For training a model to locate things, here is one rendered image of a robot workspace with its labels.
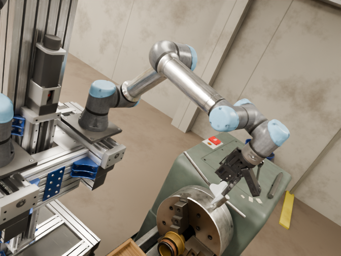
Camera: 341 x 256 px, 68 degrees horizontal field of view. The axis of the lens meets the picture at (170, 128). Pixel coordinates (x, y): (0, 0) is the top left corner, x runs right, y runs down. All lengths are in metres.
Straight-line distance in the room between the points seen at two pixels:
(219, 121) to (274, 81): 3.23
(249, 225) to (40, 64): 1.04
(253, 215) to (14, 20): 1.15
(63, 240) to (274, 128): 1.62
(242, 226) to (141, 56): 3.99
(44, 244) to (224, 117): 1.58
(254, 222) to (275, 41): 3.10
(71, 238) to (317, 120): 3.30
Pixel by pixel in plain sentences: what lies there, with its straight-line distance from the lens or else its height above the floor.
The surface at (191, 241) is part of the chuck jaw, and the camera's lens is 1.09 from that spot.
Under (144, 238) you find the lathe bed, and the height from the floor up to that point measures 0.86.
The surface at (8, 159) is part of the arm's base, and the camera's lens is 1.06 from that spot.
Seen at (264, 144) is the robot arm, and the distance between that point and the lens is 0.84.
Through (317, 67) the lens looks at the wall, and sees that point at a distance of 3.90.
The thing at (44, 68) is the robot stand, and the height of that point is 1.46.
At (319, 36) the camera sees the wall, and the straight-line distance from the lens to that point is 3.90.
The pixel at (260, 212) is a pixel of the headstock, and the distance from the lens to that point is 1.17.
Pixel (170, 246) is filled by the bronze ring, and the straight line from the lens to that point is 1.01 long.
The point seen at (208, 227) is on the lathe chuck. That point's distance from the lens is 1.05.
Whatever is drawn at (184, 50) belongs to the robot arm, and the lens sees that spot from 1.04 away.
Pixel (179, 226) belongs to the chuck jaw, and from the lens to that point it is 1.05.
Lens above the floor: 1.87
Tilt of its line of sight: 26 degrees down
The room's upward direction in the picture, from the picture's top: 24 degrees clockwise
